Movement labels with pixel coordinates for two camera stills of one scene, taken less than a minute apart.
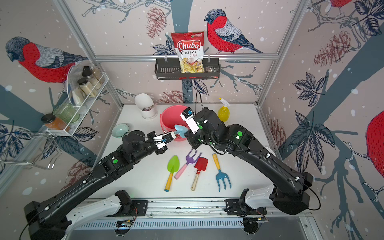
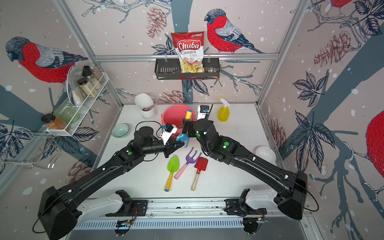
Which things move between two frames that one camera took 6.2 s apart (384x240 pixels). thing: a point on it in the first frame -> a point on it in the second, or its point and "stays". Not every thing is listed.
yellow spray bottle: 223,112 stays
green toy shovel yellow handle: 173,165 stays
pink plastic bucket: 170,116 stays
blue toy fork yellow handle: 221,175 -> 183,137
